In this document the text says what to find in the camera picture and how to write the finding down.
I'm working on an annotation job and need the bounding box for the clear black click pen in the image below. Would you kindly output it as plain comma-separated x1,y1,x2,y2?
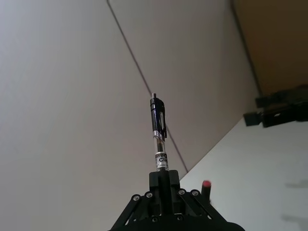
149,92,171,173

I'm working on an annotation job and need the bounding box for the black marker with red cap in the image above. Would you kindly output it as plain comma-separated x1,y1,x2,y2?
200,180,214,205

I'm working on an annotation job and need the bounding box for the brown board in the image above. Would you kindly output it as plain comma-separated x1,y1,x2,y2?
230,0,308,98

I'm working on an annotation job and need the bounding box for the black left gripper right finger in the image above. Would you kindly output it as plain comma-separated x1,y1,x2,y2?
164,169,218,218

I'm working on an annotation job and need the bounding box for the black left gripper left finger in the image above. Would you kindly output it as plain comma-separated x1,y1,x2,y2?
119,171,165,218

